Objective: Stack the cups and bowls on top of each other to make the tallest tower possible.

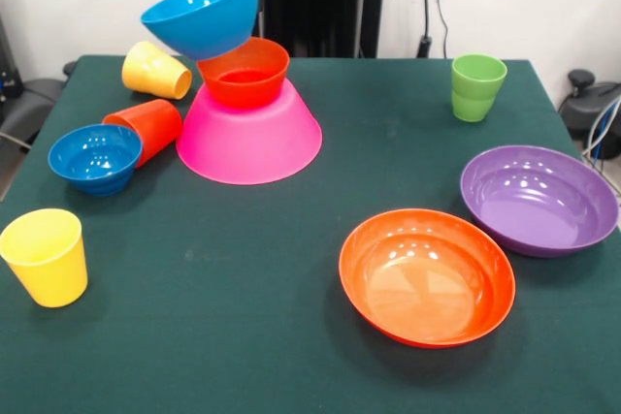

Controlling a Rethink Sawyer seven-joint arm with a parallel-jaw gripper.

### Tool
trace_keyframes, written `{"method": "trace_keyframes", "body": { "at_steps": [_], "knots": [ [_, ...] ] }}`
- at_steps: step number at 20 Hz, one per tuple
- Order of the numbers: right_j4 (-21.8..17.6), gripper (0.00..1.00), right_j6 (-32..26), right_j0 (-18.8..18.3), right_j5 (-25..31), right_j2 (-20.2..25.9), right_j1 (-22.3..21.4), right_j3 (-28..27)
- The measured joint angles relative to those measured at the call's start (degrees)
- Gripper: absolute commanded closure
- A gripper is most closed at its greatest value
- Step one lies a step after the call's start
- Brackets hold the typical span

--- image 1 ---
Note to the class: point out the large shallow orange bowl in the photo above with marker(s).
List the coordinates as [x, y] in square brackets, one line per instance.
[427, 283]

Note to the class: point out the dark green tablecloth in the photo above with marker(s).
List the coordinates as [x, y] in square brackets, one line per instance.
[339, 360]

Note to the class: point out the small orange bowl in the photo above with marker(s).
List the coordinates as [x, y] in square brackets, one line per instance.
[247, 89]

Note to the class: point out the small dark blue bowl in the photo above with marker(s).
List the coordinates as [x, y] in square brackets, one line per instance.
[94, 162]

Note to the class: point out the purple plastic bowl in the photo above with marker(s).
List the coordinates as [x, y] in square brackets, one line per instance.
[538, 200]

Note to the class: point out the lemon yellow plastic cup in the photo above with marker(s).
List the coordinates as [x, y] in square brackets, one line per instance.
[48, 268]

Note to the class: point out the red-orange plastic cup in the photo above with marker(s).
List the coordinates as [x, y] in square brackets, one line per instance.
[155, 125]

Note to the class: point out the light blue plastic bowl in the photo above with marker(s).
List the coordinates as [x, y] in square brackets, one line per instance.
[208, 26]

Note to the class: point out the pink plastic bowl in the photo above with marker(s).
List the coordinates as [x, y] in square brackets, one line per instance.
[247, 142]

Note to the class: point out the golden yellow plastic cup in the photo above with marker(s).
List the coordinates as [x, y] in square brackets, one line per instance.
[150, 70]

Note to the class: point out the green plastic cup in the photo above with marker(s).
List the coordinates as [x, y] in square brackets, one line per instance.
[478, 94]

